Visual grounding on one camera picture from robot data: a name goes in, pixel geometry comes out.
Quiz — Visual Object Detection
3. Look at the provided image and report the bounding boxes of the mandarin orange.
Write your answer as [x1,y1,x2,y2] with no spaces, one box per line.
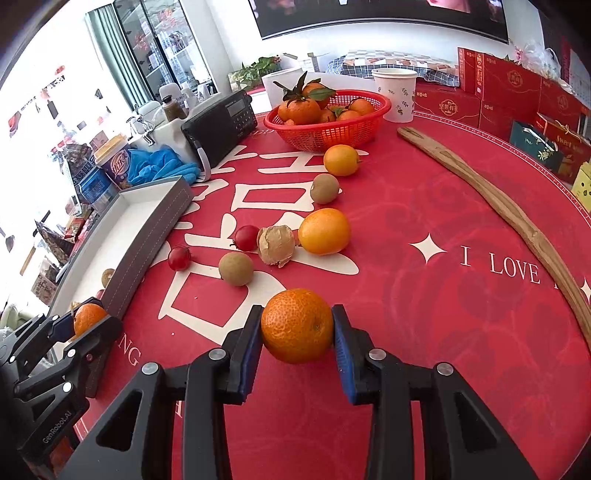
[260,288,334,364]
[73,303,107,337]

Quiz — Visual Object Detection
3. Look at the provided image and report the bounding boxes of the kiwi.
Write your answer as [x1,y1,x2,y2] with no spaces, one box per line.
[218,252,253,287]
[101,268,114,288]
[310,173,341,205]

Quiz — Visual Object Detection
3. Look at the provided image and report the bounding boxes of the smooth yellow orange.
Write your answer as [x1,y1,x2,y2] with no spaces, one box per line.
[297,208,351,255]

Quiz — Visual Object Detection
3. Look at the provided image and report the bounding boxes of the white grey tray box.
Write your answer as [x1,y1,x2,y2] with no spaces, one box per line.
[49,177,193,318]

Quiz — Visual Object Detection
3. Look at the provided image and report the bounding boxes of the back dried physalis husk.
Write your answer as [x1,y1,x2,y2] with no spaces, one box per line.
[257,225,296,268]

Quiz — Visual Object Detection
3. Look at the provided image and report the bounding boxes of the red tablecloth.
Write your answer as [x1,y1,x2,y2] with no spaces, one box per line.
[75,116,590,479]

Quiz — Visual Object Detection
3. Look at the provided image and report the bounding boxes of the blue snack packet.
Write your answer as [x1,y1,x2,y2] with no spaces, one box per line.
[79,167,113,203]

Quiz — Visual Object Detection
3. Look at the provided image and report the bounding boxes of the milk tea cup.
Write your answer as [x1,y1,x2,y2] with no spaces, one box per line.
[94,134,131,190]

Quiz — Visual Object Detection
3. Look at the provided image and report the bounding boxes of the blue cloth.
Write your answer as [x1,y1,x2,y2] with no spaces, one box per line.
[127,146,201,186]

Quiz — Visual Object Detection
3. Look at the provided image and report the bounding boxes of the white plastic jug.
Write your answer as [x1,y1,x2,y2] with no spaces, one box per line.
[127,101,197,163]

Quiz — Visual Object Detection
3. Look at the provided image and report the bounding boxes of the black portable radio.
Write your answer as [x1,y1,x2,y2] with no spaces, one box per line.
[180,90,257,169]

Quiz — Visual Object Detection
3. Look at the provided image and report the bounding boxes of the far small orange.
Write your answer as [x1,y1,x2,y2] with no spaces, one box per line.
[324,145,360,177]

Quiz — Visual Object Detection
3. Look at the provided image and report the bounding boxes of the red plastic fruit basket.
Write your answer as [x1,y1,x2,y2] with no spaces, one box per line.
[263,89,392,153]

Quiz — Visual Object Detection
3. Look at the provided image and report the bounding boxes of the yellow carton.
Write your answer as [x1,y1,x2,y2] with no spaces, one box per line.
[571,162,591,213]

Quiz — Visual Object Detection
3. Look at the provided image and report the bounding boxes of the mandarins with leaves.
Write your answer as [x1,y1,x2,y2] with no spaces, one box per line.
[273,73,376,126]

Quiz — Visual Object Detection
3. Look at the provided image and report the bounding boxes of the long wooden stick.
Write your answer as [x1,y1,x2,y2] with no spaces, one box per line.
[397,127,590,346]

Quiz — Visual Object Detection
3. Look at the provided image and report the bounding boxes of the white paper towel roll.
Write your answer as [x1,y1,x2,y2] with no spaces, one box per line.
[262,68,304,108]

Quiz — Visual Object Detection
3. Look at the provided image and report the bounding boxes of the dark green gift bag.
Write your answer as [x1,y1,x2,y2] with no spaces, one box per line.
[510,121,564,173]

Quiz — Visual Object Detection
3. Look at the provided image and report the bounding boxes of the glass display cabinet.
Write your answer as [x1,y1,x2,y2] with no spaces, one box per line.
[113,0,217,100]

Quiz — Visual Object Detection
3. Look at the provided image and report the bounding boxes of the red gift bag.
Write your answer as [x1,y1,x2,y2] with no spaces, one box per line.
[534,113,591,184]

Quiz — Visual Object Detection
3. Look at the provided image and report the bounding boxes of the paper cup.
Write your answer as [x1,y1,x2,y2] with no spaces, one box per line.
[372,68,418,124]

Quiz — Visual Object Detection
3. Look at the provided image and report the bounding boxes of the red gift boxes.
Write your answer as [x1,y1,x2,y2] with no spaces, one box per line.
[416,47,590,138]

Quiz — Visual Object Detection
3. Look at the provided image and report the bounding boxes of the wall television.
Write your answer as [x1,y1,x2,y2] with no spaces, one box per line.
[249,0,508,42]

